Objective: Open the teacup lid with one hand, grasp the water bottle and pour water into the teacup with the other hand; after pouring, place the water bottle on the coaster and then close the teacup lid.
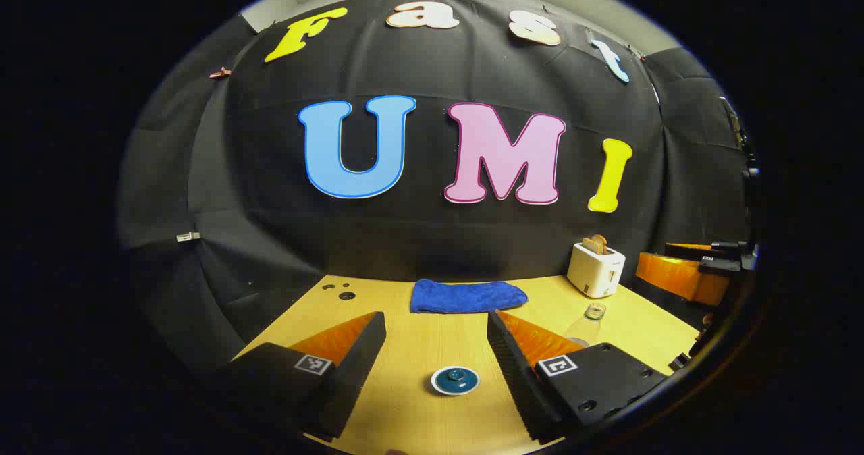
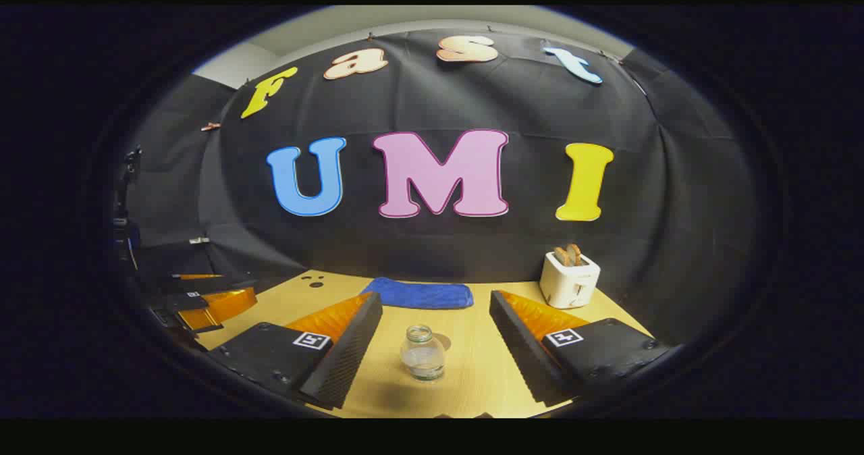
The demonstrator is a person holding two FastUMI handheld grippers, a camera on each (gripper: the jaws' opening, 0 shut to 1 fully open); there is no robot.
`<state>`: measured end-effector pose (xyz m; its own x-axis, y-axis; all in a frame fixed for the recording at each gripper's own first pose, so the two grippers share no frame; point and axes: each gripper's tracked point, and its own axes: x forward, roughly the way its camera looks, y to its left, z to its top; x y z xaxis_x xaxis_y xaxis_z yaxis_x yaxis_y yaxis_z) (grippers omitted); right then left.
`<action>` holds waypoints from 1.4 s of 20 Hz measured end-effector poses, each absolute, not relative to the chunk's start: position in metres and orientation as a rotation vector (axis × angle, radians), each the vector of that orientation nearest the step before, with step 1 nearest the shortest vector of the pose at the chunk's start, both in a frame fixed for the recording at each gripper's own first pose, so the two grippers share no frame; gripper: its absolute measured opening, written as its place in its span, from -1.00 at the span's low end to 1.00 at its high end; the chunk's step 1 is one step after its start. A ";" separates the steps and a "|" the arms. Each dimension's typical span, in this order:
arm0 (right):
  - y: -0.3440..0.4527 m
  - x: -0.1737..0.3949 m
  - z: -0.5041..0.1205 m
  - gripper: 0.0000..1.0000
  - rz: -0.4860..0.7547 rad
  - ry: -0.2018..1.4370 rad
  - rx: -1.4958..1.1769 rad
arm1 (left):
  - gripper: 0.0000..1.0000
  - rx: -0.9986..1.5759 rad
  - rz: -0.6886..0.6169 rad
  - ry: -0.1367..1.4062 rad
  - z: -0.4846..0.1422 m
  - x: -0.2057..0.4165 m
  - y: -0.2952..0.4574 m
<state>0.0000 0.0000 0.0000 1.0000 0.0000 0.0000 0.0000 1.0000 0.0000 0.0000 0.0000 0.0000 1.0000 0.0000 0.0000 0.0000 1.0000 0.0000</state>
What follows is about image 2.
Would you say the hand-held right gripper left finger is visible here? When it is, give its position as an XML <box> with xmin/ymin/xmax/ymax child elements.
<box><xmin>206</xmin><ymin>292</ymin><xmax>384</xmax><ymax>411</ymax></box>

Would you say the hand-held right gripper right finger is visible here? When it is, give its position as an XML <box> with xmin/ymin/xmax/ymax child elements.
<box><xmin>489</xmin><ymin>290</ymin><xmax>672</xmax><ymax>407</ymax></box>

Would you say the clear plastic water bottle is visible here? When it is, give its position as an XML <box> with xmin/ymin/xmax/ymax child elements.
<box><xmin>400</xmin><ymin>325</ymin><xmax>447</xmax><ymax>381</ymax></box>

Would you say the white toaster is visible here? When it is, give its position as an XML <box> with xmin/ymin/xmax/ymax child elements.
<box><xmin>539</xmin><ymin>251</ymin><xmax>601</xmax><ymax>309</ymax></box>

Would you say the black tripod stand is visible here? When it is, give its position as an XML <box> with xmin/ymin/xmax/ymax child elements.
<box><xmin>111</xmin><ymin>146</ymin><xmax>144</xmax><ymax>263</ymax></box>

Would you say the blue towel cloth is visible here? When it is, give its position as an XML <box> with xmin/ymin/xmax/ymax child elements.
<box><xmin>360</xmin><ymin>277</ymin><xmax>475</xmax><ymax>310</ymax></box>

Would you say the black backdrop cloth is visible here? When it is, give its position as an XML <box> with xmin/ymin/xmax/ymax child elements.
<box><xmin>125</xmin><ymin>28</ymin><xmax>757</xmax><ymax>348</ymax></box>

